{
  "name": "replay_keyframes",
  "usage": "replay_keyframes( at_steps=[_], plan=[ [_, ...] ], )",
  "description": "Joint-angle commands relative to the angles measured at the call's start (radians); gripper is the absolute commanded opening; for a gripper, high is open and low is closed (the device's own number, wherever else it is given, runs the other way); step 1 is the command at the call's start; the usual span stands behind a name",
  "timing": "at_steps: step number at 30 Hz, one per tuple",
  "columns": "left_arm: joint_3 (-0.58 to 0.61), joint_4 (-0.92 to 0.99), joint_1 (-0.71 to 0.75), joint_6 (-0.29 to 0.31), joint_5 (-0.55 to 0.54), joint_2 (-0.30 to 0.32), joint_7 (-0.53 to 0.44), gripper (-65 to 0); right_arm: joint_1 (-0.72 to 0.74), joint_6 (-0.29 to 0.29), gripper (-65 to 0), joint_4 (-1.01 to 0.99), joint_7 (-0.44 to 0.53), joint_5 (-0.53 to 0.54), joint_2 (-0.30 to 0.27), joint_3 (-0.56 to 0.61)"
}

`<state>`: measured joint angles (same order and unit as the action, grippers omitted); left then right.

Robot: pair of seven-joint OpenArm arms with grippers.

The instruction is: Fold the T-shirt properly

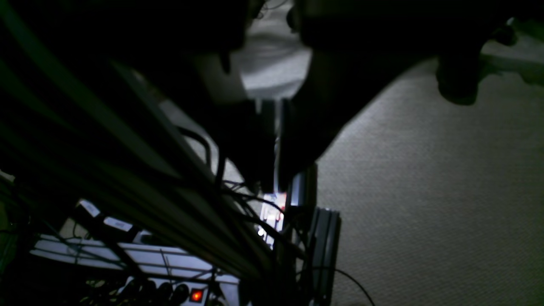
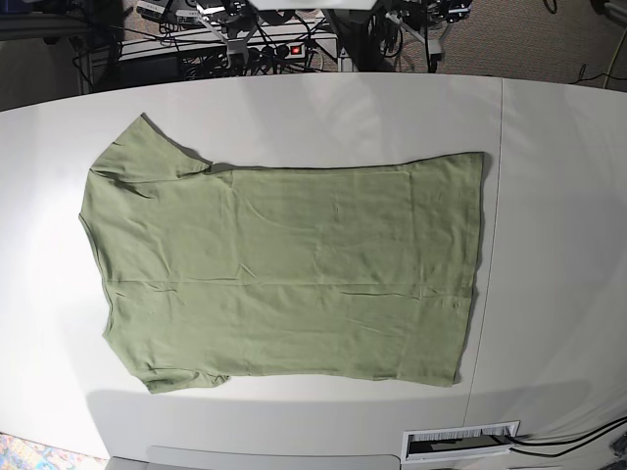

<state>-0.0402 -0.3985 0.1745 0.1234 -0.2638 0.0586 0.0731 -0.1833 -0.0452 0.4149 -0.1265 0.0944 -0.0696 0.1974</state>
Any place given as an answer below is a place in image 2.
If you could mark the green T-shirt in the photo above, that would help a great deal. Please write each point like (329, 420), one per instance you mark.
(211, 274)

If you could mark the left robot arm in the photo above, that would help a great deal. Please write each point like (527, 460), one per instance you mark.
(429, 22)

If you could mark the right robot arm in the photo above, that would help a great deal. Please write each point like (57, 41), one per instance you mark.
(233, 23)

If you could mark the black power strip red switch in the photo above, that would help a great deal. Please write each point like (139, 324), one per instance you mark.
(264, 59)

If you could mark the white overhead mount plate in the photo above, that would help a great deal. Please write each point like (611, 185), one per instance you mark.
(275, 5)

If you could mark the table cable grommet slot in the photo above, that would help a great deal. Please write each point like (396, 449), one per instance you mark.
(451, 444)

